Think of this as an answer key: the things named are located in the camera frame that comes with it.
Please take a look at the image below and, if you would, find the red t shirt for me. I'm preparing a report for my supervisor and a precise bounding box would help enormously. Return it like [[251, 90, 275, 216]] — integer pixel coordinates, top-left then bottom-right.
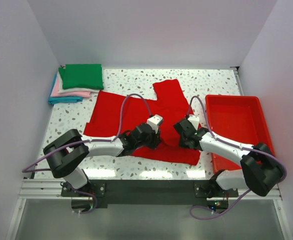
[[84, 79, 201, 166]]

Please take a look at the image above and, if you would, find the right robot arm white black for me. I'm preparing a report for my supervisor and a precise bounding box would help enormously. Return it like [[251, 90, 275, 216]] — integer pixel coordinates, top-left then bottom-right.
[[173, 117, 287, 197]]

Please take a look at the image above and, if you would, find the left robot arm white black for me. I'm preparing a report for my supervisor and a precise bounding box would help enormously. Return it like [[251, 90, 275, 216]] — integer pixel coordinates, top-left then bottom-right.
[[43, 121, 161, 196]]

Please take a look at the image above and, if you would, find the red plastic bin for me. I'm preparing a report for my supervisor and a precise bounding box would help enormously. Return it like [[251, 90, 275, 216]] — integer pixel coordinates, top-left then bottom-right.
[[204, 94, 275, 174]]

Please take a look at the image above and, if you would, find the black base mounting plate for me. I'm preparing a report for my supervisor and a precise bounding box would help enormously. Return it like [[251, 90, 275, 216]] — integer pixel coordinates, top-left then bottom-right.
[[60, 179, 239, 213]]

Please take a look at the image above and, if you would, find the green folded t shirt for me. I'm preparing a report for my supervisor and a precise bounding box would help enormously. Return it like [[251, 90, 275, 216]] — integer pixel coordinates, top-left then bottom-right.
[[58, 64, 104, 90]]

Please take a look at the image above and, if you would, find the teal folded t shirt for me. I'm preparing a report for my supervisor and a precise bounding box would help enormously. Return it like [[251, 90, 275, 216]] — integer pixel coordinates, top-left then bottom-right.
[[47, 74, 83, 105]]

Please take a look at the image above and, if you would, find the pink folded t shirt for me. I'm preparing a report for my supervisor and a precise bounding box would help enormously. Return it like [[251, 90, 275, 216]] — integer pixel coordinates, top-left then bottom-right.
[[50, 74, 91, 98]]

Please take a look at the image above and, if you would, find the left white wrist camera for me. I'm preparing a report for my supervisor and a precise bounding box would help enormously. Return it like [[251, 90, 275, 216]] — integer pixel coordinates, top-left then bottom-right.
[[146, 114, 164, 134]]

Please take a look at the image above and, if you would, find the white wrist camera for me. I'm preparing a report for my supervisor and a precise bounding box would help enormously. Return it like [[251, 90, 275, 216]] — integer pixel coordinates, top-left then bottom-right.
[[146, 114, 164, 134], [186, 114, 200, 130]]

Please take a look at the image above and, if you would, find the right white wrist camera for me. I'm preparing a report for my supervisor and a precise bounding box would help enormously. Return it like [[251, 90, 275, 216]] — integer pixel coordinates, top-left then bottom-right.
[[186, 114, 200, 130]]

